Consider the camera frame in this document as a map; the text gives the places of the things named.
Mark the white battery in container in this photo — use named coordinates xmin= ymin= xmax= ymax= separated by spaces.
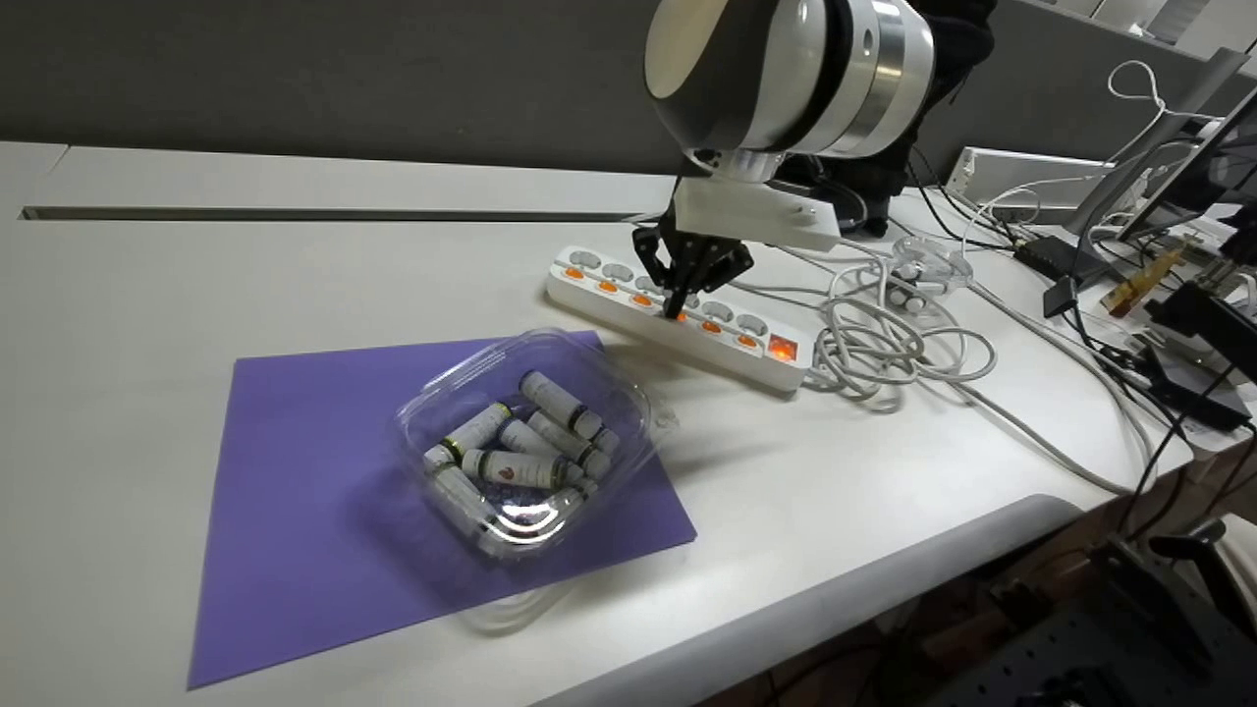
xmin=522 ymin=373 xmax=605 ymax=439

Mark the white power strip cable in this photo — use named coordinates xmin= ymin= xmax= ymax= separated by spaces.
xmin=763 ymin=230 xmax=1135 ymax=499

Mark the black cable on desk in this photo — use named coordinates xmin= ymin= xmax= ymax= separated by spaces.
xmin=914 ymin=181 xmax=1257 ymax=503

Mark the clear plastic container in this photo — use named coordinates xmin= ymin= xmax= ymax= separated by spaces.
xmin=395 ymin=330 xmax=657 ymax=562

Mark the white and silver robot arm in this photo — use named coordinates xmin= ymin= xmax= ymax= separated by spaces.
xmin=631 ymin=0 xmax=999 ymax=317

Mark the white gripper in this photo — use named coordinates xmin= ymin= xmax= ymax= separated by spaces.
xmin=631 ymin=177 xmax=840 ymax=317

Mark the white six-socket power strip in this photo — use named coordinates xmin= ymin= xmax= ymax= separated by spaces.
xmin=543 ymin=247 xmax=813 ymax=398

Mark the white battery with black band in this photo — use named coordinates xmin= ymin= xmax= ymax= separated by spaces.
xmin=475 ymin=453 xmax=563 ymax=491

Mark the grey desk partition panel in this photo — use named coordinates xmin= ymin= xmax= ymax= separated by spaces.
xmin=0 ymin=0 xmax=1206 ymax=181

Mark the white box device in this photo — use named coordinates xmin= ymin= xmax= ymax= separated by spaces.
xmin=945 ymin=147 xmax=1111 ymax=220

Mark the purple paper mat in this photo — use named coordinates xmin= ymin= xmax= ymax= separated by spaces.
xmin=188 ymin=336 xmax=695 ymax=689

